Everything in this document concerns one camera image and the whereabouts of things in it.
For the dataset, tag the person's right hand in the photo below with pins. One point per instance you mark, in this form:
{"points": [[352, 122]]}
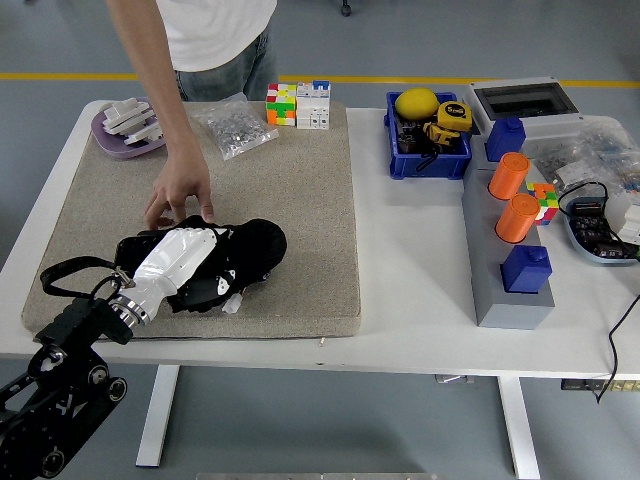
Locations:
{"points": [[182, 177]]}

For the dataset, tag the grey block base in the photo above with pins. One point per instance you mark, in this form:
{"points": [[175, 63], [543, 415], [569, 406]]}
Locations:
{"points": [[483, 250]]}

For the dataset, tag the yellow tape measure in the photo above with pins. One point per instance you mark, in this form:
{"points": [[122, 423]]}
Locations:
{"points": [[454, 116]]}

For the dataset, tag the clear bag of dark parts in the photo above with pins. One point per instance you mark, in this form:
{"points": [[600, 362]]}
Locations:
{"points": [[561, 160]]}

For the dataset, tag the white electrical enclosure box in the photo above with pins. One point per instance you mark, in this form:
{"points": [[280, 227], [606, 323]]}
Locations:
{"points": [[548, 131]]}

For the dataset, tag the white circuit breaker block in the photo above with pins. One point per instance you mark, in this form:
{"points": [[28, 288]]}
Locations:
{"points": [[313, 108]]}

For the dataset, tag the blue plastic bin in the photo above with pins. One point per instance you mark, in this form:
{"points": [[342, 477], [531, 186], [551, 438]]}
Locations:
{"points": [[428, 167]]}

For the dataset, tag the person's right forearm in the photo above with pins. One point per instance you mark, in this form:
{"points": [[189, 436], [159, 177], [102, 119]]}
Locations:
{"points": [[155, 90]]}

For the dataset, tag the dark brown small device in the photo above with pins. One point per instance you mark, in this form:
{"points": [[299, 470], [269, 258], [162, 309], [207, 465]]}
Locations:
{"points": [[409, 142]]}

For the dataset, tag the translucent white container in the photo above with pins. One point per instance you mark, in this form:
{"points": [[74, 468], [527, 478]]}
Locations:
{"points": [[623, 212]]}

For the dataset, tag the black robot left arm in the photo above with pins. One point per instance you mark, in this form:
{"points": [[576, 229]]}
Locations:
{"points": [[75, 325]]}

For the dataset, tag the black chair caster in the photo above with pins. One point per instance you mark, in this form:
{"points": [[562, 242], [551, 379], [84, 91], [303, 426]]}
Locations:
{"points": [[346, 7]]}

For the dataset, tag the white plastic part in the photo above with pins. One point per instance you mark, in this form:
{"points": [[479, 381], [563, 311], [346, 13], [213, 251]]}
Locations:
{"points": [[142, 134], [125, 114]]}

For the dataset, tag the blue plastic block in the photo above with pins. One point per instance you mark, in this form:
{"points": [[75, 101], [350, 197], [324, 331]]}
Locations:
{"points": [[506, 140], [526, 272]]}

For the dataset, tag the white table leg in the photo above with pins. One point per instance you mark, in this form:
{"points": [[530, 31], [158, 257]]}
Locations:
{"points": [[520, 430], [157, 415]]}

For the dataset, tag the black power strip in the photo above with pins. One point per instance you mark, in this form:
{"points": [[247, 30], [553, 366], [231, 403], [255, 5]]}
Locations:
{"points": [[590, 385]]}

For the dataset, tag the yellow ball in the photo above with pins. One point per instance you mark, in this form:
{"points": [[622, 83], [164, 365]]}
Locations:
{"points": [[416, 102]]}

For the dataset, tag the grey-brown mat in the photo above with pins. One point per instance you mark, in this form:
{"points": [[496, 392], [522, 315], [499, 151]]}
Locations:
{"points": [[280, 200]]}

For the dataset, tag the person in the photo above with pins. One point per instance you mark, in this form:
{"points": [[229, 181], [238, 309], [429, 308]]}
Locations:
{"points": [[215, 30]]}

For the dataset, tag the purple tray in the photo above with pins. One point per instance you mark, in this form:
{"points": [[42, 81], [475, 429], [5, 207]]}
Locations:
{"points": [[112, 147]]}

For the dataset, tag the large colourful puzzle cube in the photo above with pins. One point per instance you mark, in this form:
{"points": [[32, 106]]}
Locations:
{"points": [[281, 106]]}

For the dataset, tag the clear bag of screws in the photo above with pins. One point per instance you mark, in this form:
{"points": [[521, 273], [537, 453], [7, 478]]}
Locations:
{"points": [[235, 131]]}

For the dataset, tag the clear bag of coloured parts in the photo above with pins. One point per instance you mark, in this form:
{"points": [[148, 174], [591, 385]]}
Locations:
{"points": [[613, 150]]}

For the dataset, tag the grey-blue tray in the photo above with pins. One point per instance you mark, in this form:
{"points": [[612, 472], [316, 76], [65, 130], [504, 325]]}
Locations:
{"points": [[581, 250]]}

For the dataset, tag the metal table bracket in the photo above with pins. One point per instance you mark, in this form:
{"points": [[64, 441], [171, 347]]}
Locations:
{"points": [[453, 379]]}

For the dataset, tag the yellow and black tool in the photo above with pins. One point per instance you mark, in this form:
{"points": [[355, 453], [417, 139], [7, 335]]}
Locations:
{"points": [[441, 135]]}

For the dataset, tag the small colourful puzzle cube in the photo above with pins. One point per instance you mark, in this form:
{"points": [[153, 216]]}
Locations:
{"points": [[544, 202]]}

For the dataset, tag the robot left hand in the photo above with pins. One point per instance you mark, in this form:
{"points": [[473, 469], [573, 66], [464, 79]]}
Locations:
{"points": [[175, 255]]}

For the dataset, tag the black circuit boards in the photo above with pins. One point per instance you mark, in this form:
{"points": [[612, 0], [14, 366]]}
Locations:
{"points": [[593, 232]]}

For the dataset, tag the orange cylinder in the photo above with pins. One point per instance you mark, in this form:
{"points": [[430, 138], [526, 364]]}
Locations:
{"points": [[508, 177], [517, 220]]}

